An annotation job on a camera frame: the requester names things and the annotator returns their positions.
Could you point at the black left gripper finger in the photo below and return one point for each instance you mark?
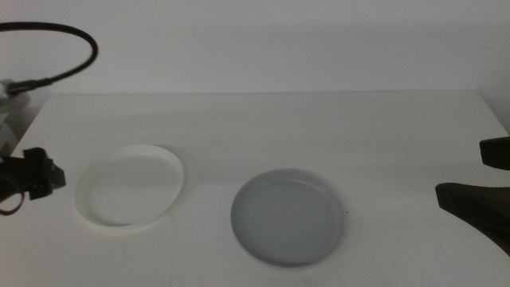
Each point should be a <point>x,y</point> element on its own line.
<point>45,181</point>
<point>38,159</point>

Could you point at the white shallow bowl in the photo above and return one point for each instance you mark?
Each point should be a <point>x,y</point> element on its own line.
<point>129,189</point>

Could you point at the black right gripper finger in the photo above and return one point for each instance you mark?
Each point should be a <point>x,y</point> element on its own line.
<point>482,207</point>
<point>496,153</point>

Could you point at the grey shallow bowl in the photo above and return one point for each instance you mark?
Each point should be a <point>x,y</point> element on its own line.
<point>287,219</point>

